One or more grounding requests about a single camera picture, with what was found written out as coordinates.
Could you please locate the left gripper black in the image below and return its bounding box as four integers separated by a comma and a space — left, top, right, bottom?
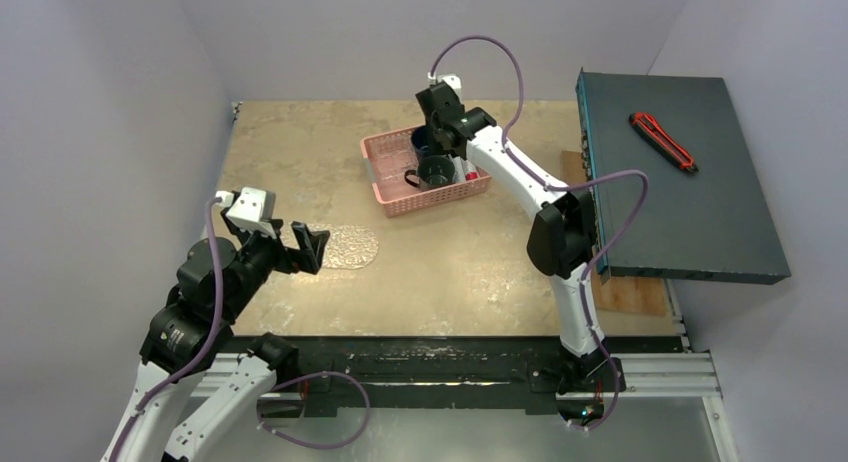
221, 206, 328, 318

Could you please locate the dark blue mug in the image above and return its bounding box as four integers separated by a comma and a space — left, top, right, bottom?
410, 126, 430, 160

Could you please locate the clear textured oval tray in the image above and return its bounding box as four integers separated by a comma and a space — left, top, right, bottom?
316, 224, 379, 270

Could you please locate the dark green mug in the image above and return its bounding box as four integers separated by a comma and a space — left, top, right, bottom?
404, 155, 455, 191

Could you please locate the pink plastic basket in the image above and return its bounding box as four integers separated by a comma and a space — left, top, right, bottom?
360, 126, 493, 219

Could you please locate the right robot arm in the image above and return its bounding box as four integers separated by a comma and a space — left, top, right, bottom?
415, 82, 622, 389

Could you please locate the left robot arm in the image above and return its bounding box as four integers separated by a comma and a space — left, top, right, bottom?
103, 219, 330, 461

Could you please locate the white toothpaste black cap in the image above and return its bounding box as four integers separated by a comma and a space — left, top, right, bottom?
451, 156, 466, 184

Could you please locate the white toothpaste red cap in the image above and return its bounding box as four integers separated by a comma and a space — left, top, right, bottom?
463, 160, 479, 181

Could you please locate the clear acrylic holder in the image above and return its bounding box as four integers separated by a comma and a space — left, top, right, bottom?
365, 133, 418, 193

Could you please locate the red black utility knife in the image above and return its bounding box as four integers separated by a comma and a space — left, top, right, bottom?
628, 112, 699, 174

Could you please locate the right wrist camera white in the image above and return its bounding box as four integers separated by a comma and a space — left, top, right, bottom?
427, 73, 462, 98

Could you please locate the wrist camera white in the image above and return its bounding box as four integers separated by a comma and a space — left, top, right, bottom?
427, 73, 462, 98
215, 187, 279, 240

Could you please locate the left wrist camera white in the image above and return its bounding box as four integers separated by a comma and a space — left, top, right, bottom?
215, 187, 279, 240

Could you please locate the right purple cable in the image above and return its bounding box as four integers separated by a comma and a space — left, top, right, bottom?
427, 34, 651, 432

